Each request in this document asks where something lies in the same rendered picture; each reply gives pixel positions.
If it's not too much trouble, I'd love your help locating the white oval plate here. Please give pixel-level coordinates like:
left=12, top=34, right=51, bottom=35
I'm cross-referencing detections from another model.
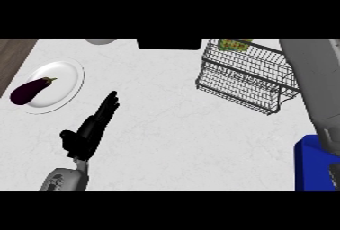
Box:
left=20, top=58, right=86, bottom=115

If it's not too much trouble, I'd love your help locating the grey wire tiered basket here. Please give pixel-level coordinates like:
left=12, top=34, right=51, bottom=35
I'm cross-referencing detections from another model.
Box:
left=194, top=39, right=302, bottom=116

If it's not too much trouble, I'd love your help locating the yellow green patterned packet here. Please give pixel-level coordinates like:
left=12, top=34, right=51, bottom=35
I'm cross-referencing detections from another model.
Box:
left=218, top=39, right=255, bottom=54

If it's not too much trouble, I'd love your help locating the blue tray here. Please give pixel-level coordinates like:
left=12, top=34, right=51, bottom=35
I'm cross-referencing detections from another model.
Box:
left=295, top=134, right=340, bottom=192

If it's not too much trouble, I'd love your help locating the grey round object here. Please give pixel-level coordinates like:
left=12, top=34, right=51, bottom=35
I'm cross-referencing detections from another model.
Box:
left=85, top=39, right=119, bottom=46

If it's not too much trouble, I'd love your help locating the purple eggplant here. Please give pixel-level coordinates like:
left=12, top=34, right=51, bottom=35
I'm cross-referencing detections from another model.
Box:
left=9, top=76, right=60, bottom=106

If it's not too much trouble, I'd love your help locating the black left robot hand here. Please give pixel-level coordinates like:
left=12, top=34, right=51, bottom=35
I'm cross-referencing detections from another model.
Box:
left=60, top=90, right=123, bottom=162

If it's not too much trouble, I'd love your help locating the black appliance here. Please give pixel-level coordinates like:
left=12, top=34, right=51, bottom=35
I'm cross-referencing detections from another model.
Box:
left=137, top=39, right=203, bottom=51

